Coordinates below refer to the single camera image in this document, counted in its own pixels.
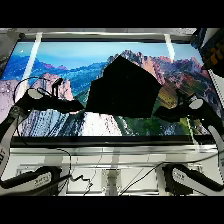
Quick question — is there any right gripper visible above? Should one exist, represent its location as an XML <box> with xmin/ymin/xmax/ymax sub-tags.
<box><xmin>153</xmin><ymin>105</ymin><xmax>188</xmax><ymax>123</ymax></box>

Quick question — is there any black garment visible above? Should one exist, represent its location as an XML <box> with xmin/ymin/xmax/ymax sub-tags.
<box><xmin>84</xmin><ymin>54</ymin><xmax>164</xmax><ymax>119</ymax></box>

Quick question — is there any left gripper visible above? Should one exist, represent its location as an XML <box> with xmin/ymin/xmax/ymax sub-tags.
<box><xmin>55</xmin><ymin>98</ymin><xmax>85</xmax><ymax>115</ymax></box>

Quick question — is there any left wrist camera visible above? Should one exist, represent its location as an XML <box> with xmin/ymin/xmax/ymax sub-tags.
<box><xmin>50</xmin><ymin>77</ymin><xmax>65</xmax><ymax>100</ymax></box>

